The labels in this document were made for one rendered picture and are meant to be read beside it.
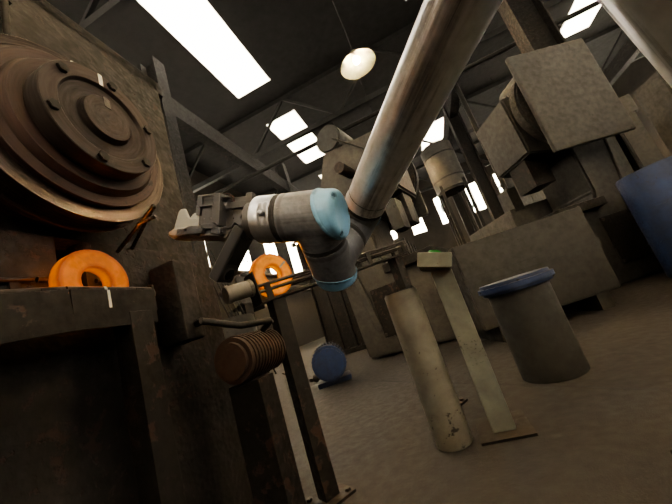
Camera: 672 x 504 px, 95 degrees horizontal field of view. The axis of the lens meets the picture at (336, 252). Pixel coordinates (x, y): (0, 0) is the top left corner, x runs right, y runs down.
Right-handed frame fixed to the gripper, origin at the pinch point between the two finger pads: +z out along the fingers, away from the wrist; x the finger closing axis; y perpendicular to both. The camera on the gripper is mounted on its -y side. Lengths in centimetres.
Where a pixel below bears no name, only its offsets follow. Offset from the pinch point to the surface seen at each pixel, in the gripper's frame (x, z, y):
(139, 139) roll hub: -9.4, 24.3, 30.5
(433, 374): -58, -49, -38
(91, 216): 1.0, 24.2, 6.4
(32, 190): 11.9, 25.2, 9.3
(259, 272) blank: -40.1, 4.7, -5.0
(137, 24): -375, 523, 550
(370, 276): -270, 15, 4
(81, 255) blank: 2.7, 23.5, -3.0
